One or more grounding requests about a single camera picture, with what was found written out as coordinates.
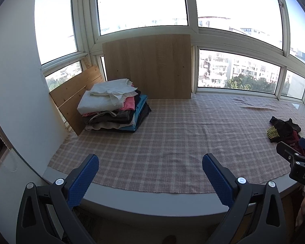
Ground charcoal folded garment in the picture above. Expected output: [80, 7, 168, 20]
[83, 89, 142, 125]

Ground pink folded garment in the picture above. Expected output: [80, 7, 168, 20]
[83, 95, 137, 118]

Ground apartment buildings outside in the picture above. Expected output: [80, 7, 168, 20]
[199, 16, 305, 88]

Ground blue folded garment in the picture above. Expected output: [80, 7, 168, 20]
[122, 94, 148, 133]

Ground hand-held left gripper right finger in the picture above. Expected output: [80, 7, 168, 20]
[202, 153, 288, 244]

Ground black garment with yellow stripes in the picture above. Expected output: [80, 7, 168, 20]
[266, 116, 302, 143]

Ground white window frame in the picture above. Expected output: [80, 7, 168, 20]
[34, 0, 305, 107]

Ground pink plaid blanket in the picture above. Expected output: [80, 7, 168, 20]
[48, 93, 305, 195]

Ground dark red garment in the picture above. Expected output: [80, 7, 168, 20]
[282, 130, 305, 158]

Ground small pine wooden board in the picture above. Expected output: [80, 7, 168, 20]
[49, 65, 106, 136]

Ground white folded garment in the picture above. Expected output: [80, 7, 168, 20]
[77, 78, 138, 115]

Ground large light wooden board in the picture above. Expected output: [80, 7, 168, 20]
[102, 34, 193, 100]

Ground green trees outside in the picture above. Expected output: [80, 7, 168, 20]
[225, 73, 290, 96]

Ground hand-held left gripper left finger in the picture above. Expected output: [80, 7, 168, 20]
[16, 154, 99, 244]

